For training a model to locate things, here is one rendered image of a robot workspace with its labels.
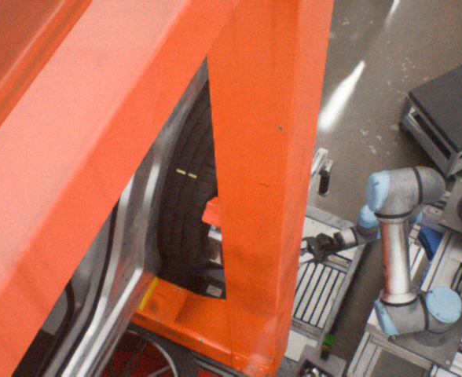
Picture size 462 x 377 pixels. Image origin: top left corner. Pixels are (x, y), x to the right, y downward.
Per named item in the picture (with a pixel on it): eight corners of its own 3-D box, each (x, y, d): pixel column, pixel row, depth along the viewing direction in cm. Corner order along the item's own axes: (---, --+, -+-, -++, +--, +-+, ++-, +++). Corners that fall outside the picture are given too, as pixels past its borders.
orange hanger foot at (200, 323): (130, 276, 298) (116, 239, 268) (250, 329, 286) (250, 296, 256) (109, 312, 291) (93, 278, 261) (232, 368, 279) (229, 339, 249)
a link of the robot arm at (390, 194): (430, 337, 235) (422, 172, 219) (383, 344, 235) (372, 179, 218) (417, 320, 247) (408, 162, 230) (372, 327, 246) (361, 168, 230)
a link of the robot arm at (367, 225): (388, 199, 261) (383, 214, 271) (357, 204, 261) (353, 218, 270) (394, 219, 257) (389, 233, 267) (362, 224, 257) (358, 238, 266)
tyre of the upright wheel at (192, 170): (211, 46, 268) (122, 196, 242) (272, 67, 263) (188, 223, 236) (221, 142, 327) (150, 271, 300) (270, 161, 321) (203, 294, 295)
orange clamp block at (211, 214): (215, 195, 253) (206, 201, 244) (236, 203, 251) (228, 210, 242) (210, 214, 255) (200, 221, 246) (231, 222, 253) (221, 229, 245)
